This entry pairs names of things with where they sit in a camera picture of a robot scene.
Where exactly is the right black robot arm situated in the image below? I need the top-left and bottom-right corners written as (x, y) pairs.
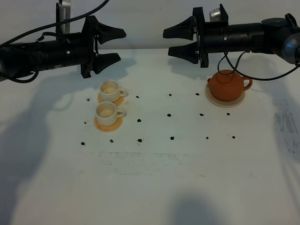
top-left (163, 5), bottom-right (300, 68)

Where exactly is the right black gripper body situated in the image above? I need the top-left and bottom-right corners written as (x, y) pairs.
top-left (192, 4), bottom-right (229, 68)

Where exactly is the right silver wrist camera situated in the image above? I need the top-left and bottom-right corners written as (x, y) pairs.
top-left (210, 8), bottom-right (222, 22)

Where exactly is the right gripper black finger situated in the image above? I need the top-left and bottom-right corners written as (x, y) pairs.
top-left (168, 42), bottom-right (199, 63)
top-left (163, 16), bottom-right (195, 39)

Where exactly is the orange coaster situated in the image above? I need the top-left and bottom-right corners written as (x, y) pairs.
top-left (94, 117), bottom-right (123, 133)
top-left (97, 93), bottom-right (124, 106)

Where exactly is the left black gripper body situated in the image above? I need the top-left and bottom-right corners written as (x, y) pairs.
top-left (81, 16), bottom-right (100, 78)

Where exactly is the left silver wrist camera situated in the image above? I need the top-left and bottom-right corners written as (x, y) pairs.
top-left (56, 0), bottom-right (71, 34)

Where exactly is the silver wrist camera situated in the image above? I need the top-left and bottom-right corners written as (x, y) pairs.
top-left (56, 0), bottom-right (71, 34)
top-left (210, 8), bottom-right (222, 22)

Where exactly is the front orange coaster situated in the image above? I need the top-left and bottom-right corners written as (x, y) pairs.
top-left (94, 117), bottom-right (123, 133)

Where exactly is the front white teacup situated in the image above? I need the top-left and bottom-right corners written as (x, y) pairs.
top-left (96, 101), bottom-right (126, 126)

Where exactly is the brown clay teapot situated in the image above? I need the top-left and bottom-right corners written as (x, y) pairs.
top-left (207, 70), bottom-right (253, 101)

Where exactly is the cream teapot coaster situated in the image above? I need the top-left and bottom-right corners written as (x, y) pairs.
top-left (205, 84), bottom-right (246, 108)

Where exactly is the white teacup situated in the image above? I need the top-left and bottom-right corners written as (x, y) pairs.
top-left (99, 80), bottom-right (128, 102)
top-left (96, 101), bottom-right (126, 126)

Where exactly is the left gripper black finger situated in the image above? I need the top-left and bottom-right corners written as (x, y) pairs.
top-left (96, 22), bottom-right (126, 44)
top-left (93, 53), bottom-right (121, 74)

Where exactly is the rear orange coaster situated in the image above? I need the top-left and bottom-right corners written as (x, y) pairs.
top-left (97, 93), bottom-right (124, 106)

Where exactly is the left braided black cable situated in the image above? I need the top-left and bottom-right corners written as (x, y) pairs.
top-left (0, 0), bottom-right (111, 47)

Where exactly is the rear white teacup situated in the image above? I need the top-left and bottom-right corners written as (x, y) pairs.
top-left (99, 80), bottom-right (128, 102)

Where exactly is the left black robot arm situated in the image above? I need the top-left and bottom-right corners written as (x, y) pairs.
top-left (0, 16), bottom-right (126, 83)

